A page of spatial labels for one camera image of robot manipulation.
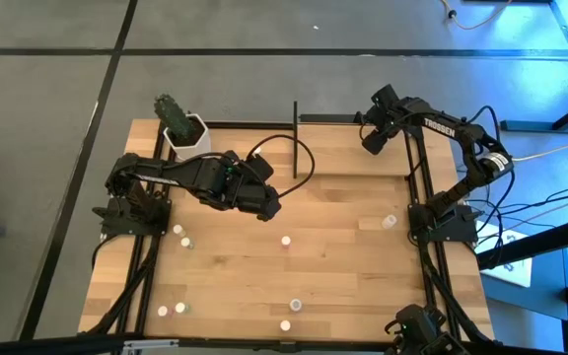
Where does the black device with green light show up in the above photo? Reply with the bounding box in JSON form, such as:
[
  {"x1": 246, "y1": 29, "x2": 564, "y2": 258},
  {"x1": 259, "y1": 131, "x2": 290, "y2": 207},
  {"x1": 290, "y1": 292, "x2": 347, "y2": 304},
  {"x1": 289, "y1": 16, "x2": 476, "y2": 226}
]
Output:
[{"x1": 384, "y1": 303, "x2": 465, "y2": 355}]

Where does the black frame rail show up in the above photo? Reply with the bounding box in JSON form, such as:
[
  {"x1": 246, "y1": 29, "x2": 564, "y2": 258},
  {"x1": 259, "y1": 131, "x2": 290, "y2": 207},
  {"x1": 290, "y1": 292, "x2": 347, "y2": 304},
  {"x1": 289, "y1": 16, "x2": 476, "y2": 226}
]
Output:
[
  {"x1": 403, "y1": 132, "x2": 436, "y2": 317},
  {"x1": 135, "y1": 145, "x2": 178, "y2": 336},
  {"x1": 414, "y1": 142, "x2": 456, "y2": 317},
  {"x1": 114, "y1": 120, "x2": 167, "y2": 336}
]

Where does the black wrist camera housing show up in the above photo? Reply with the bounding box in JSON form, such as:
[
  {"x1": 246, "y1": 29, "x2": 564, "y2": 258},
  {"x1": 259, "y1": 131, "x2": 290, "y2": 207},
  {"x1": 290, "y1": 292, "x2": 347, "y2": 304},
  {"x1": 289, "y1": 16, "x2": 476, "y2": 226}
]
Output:
[
  {"x1": 361, "y1": 128, "x2": 390, "y2": 157},
  {"x1": 244, "y1": 153, "x2": 275, "y2": 182}
]

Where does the orange floor cable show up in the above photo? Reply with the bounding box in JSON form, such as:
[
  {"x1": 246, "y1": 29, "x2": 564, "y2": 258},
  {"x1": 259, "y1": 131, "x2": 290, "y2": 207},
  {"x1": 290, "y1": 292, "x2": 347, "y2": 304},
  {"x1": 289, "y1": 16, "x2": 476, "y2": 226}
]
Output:
[{"x1": 440, "y1": 0, "x2": 515, "y2": 31}]

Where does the dark green cactus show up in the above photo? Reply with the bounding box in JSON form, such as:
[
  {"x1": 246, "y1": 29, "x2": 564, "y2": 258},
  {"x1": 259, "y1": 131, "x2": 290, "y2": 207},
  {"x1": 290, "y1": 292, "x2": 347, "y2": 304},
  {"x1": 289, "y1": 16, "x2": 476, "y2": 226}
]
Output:
[{"x1": 154, "y1": 94, "x2": 191, "y2": 139}]

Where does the white hexagonal plant pot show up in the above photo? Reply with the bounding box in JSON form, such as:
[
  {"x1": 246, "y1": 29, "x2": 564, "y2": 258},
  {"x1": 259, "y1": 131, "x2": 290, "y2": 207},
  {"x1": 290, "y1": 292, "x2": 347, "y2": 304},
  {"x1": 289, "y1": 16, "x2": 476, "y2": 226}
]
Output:
[{"x1": 163, "y1": 112, "x2": 212, "y2": 162}]

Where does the yellow extension cable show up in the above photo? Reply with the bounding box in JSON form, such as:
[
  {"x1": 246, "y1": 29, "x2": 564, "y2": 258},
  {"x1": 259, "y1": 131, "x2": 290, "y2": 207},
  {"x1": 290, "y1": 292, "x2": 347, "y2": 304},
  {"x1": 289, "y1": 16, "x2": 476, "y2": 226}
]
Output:
[{"x1": 510, "y1": 140, "x2": 568, "y2": 163}]

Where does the long black bar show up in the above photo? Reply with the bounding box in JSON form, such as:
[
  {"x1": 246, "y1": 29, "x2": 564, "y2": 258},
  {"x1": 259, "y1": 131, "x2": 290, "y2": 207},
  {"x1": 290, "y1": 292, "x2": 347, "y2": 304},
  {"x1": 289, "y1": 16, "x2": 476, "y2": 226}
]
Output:
[{"x1": 299, "y1": 112, "x2": 364, "y2": 125}]

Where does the white paper sign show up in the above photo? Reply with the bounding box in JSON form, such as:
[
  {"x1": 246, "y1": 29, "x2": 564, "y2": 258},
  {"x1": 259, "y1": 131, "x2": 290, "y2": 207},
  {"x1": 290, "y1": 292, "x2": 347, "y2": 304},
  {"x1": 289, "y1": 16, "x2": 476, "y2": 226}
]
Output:
[{"x1": 474, "y1": 220, "x2": 534, "y2": 289}]

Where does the black right wrist camera housing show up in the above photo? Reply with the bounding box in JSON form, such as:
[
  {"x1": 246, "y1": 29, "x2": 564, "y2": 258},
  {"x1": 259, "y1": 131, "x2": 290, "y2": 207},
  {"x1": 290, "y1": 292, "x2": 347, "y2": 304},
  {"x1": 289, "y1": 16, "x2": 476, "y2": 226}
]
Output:
[{"x1": 361, "y1": 128, "x2": 390, "y2": 157}]

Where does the black diagonal frame brace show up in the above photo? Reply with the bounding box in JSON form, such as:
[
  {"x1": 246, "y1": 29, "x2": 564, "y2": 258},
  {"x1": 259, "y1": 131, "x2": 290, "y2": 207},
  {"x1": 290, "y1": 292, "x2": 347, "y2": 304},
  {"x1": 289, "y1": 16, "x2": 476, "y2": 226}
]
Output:
[
  {"x1": 421, "y1": 255, "x2": 493, "y2": 343},
  {"x1": 88, "y1": 261, "x2": 156, "y2": 336}
]

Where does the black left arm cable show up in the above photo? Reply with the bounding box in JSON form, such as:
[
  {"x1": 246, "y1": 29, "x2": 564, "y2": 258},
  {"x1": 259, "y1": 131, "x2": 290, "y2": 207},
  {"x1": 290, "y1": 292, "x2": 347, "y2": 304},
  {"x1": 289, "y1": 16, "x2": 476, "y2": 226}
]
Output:
[{"x1": 244, "y1": 133, "x2": 317, "y2": 201}]

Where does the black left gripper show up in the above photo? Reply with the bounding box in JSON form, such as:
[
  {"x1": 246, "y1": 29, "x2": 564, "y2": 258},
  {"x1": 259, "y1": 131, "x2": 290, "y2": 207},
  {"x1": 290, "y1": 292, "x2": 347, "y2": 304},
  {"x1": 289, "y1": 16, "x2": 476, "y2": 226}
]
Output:
[{"x1": 234, "y1": 177, "x2": 283, "y2": 223}]

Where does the wooden shelf with black frame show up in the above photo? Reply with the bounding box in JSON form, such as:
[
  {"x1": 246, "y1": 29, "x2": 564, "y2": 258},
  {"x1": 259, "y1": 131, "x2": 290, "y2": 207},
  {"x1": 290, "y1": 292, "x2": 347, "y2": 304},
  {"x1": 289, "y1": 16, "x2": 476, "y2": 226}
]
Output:
[{"x1": 292, "y1": 101, "x2": 413, "y2": 179}]

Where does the black left wrist camera housing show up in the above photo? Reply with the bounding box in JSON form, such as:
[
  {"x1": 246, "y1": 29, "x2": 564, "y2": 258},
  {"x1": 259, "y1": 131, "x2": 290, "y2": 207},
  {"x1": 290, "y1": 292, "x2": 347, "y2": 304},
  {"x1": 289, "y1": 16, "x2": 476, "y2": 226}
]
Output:
[{"x1": 244, "y1": 153, "x2": 275, "y2": 182}]

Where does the silver aluminium bracket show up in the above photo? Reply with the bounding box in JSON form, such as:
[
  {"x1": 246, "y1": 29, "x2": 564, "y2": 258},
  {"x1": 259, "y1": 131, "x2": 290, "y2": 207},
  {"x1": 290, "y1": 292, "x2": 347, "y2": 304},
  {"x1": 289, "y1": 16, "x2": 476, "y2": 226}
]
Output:
[{"x1": 121, "y1": 338, "x2": 180, "y2": 354}]

